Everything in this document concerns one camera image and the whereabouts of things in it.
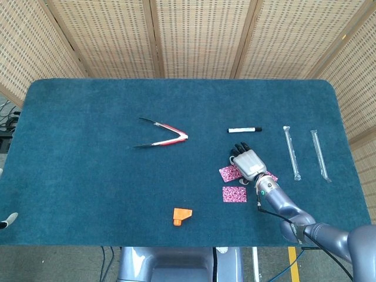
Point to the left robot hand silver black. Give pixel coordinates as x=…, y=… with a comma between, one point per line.
x=10, y=218

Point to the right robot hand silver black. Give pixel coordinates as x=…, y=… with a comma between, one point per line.
x=249, y=164

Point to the pink patterned card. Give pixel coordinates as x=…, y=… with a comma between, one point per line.
x=227, y=173
x=235, y=194
x=273, y=177

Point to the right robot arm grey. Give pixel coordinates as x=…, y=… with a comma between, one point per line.
x=282, y=202

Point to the white marker black cap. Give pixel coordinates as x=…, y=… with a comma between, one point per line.
x=243, y=130

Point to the clear wrapped straw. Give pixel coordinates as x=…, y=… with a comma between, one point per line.
x=319, y=152
x=291, y=152

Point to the black power strip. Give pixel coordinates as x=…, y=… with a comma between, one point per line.
x=4, y=141

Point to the orange plastic block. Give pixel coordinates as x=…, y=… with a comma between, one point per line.
x=182, y=214

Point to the teal carpet table cover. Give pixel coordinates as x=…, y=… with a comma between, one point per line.
x=88, y=176

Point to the black bar under table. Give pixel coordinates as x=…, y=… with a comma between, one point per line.
x=311, y=248

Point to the yellow floor tape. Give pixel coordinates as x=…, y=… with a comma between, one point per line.
x=293, y=264

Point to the grey robot torso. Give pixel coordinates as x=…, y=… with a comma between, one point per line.
x=176, y=264

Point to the woven bamboo screen panel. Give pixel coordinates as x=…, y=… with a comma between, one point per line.
x=202, y=38
x=293, y=38
x=23, y=53
x=108, y=38
x=358, y=88

